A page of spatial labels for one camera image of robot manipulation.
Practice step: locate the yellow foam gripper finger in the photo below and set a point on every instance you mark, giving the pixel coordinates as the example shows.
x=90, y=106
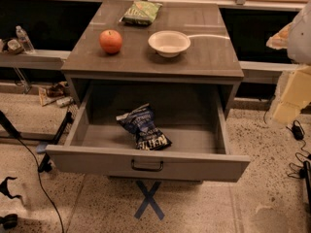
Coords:
x=280, y=40
x=296, y=95

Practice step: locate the blue chip bag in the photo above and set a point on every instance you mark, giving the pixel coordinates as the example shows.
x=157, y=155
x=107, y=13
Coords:
x=141, y=123

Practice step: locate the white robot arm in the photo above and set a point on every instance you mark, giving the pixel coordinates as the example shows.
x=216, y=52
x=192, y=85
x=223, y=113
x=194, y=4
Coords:
x=295, y=37

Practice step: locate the grey cabinet counter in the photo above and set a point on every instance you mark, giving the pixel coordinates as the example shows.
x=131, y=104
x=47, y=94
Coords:
x=209, y=59

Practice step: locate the open grey drawer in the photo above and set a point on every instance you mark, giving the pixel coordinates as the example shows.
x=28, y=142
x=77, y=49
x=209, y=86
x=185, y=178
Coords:
x=190, y=115

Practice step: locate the green chip bag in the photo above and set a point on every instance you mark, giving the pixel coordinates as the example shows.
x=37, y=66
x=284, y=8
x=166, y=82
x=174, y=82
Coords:
x=141, y=13

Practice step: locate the white bowl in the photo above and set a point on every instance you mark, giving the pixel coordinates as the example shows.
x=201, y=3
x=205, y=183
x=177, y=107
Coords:
x=169, y=43

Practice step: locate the red apple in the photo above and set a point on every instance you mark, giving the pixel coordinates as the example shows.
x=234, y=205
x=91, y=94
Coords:
x=110, y=41

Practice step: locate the blue tape cross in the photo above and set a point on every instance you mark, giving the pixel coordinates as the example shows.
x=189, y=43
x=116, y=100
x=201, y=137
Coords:
x=149, y=200

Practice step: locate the crumpled wrappers on floor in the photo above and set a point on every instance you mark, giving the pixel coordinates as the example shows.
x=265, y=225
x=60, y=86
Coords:
x=57, y=93

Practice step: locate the clear water bottle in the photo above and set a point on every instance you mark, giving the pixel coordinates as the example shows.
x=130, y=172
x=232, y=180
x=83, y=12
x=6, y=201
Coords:
x=24, y=40

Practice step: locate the black stand leg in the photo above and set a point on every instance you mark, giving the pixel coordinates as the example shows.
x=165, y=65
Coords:
x=45, y=165

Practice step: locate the small jar on ledge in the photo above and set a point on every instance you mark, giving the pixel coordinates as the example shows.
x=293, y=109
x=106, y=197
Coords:
x=12, y=46

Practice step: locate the black drawer handle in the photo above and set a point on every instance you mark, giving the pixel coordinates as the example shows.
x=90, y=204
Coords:
x=146, y=167

